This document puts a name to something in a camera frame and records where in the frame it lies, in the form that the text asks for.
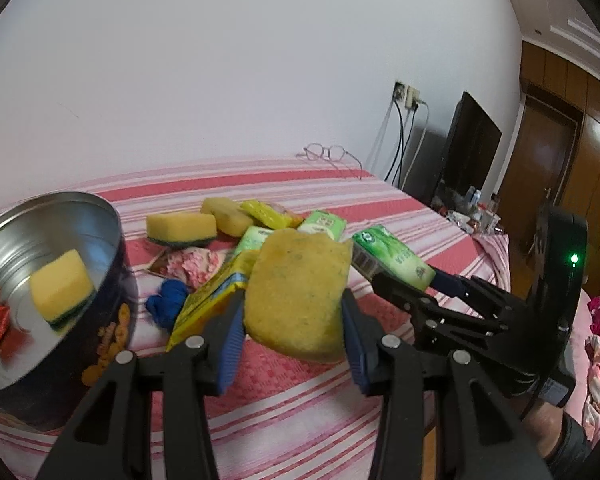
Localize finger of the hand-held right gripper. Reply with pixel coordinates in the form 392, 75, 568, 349
371, 273, 516, 376
427, 270, 529, 324

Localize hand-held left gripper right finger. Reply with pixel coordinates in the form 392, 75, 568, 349
341, 287, 556, 480

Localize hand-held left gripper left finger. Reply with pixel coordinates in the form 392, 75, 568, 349
35, 287, 247, 480

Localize green tissue pack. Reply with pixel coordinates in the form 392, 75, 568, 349
297, 210, 347, 242
235, 226, 276, 257
351, 225, 437, 292

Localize worn yellow sponge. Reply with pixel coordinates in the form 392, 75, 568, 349
243, 228, 354, 363

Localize dark blue cookie tin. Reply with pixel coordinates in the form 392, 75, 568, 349
0, 191, 141, 431

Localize person's right forearm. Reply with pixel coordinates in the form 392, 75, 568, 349
522, 400, 594, 472

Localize large yellow packet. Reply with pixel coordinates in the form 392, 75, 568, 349
166, 250, 258, 353

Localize striped pink bed sheet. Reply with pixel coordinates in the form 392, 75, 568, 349
0, 157, 512, 480

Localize cluster of bottles and jars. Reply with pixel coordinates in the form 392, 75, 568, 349
430, 185, 507, 237

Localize blue cloth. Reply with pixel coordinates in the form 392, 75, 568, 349
145, 280, 190, 333

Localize pink floral packet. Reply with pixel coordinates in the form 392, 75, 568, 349
165, 247, 226, 291

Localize small brown wrapper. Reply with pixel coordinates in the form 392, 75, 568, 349
147, 252, 173, 277

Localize yellow sponge with green pad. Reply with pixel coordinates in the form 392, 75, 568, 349
146, 212, 218, 249
201, 197, 255, 237
30, 249, 96, 333

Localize black television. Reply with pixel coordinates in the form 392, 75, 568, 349
432, 91, 503, 211

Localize small yellow packet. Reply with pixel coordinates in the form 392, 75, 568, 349
240, 200, 304, 230

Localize wooden door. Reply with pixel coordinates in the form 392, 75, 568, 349
497, 85, 583, 218

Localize wooden wardrobe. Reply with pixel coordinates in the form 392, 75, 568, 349
560, 50, 600, 321

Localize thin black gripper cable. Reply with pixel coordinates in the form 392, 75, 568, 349
519, 377, 548, 423

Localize white cable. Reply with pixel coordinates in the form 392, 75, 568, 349
404, 101, 429, 187
369, 100, 399, 181

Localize wire-rimmed eyeglasses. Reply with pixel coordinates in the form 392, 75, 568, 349
296, 143, 365, 171

